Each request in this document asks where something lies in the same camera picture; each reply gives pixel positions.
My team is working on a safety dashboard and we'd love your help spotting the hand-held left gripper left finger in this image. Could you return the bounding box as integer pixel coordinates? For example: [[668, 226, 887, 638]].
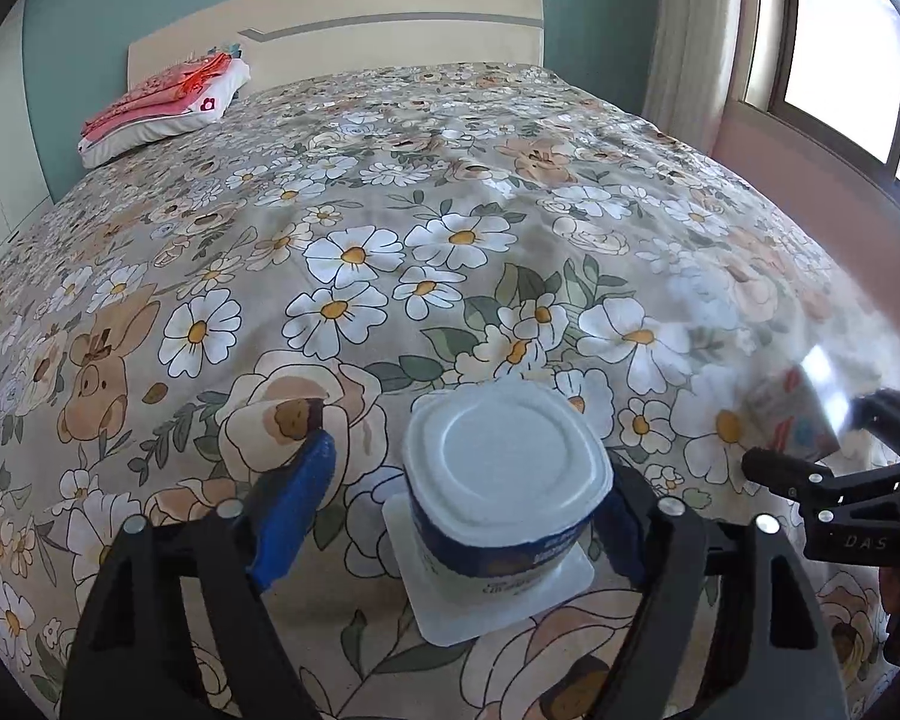
[[60, 427, 338, 720]]

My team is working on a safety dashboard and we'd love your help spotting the white and blue yogurt cup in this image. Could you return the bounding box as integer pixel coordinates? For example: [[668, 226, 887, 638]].
[[381, 379, 616, 646]]

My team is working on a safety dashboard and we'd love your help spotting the beige curtain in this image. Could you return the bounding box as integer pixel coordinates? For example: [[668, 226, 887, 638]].
[[641, 0, 766, 155]]

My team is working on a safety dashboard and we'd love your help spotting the cream bed headboard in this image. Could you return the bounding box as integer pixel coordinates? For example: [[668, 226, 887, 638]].
[[127, 0, 545, 98]]

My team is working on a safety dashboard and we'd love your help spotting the floral bed sheet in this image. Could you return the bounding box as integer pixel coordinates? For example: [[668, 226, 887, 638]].
[[0, 60, 900, 720]]

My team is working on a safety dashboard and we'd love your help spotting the white pillow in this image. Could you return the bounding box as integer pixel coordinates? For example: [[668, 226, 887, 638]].
[[79, 60, 252, 168]]

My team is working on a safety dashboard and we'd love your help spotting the red folded cloth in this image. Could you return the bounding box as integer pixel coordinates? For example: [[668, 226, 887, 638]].
[[82, 52, 233, 140]]

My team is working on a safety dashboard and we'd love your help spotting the small white printed carton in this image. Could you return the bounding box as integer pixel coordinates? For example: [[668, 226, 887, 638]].
[[746, 349, 847, 462]]

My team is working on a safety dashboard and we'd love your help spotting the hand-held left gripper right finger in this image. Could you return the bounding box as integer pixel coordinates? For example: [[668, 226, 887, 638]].
[[592, 457, 848, 720]]

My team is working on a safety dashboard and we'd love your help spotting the white wardrobe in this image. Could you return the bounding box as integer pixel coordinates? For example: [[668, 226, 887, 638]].
[[0, 0, 55, 286]]

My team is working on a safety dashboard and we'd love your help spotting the brown framed window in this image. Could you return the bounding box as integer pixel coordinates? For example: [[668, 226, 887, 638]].
[[742, 0, 900, 220]]

